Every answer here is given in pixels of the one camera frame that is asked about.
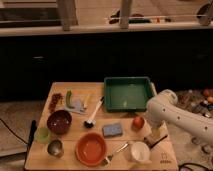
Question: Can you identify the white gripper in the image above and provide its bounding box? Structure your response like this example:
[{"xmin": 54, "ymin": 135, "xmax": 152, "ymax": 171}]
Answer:
[{"xmin": 149, "ymin": 122, "xmax": 163, "ymax": 139}]

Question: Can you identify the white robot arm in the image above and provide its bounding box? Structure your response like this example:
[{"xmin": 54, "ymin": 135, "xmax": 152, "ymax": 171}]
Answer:
[{"xmin": 146, "ymin": 89, "xmax": 213, "ymax": 146}]

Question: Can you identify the orange bowl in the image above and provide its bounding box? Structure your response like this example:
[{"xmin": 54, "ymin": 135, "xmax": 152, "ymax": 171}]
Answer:
[{"xmin": 75, "ymin": 132, "xmax": 107, "ymax": 167}]

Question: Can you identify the purple bowl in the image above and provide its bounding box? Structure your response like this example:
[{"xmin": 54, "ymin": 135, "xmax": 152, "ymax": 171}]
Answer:
[{"xmin": 47, "ymin": 110, "xmax": 72, "ymax": 135}]

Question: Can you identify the white cup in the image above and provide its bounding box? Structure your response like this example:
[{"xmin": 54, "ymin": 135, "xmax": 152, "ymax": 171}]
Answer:
[{"xmin": 130, "ymin": 142, "xmax": 150, "ymax": 163}]

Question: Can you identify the blue sponge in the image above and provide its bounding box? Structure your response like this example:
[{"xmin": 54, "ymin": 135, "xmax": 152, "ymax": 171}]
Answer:
[{"xmin": 102, "ymin": 123, "xmax": 123, "ymax": 137}]

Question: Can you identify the green plastic tray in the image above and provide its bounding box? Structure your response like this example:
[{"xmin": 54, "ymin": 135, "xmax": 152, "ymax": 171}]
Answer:
[{"xmin": 104, "ymin": 77, "xmax": 155, "ymax": 112}]

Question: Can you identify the metal fork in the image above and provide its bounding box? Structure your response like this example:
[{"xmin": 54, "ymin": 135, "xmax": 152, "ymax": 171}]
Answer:
[{"xmin": 101, "ymin": 142, "xmax": 129, "ymax": 165}]

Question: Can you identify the yellow stick toy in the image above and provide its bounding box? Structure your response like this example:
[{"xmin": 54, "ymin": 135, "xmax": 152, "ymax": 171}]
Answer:
[{"xmin": 83, "ymin": 93, "xmax": 91, "ymax": 109}]

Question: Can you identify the grey blue cloth piece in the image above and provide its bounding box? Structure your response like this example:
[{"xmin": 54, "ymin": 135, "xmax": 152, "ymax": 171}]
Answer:
[{"xmin": 65, "ymin": 99, "xmax": 85, "ymax": 114}]

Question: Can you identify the green pepper toy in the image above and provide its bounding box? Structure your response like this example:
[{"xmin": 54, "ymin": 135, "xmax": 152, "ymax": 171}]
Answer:
[{"xmin": 66, "ymin": 90, "xmax": 73, "ymax": 108}]

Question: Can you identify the metal cup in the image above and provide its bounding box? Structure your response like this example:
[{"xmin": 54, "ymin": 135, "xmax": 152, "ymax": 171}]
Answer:
[{"xmin": 47, "ymin": 140, "xmax": 64, "ymax": 158}]

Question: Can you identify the red chili strip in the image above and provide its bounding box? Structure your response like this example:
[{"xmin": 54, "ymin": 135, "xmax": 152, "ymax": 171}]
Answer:
[{"xmin": 49, "ymin": 93, "xmax": 62, "ymax": 113}]

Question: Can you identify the light green cup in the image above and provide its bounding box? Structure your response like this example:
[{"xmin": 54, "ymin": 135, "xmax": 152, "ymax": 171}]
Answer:
[{"xmin": 34, "ymin": 127, "xmax": 50, "ymax": 143}]

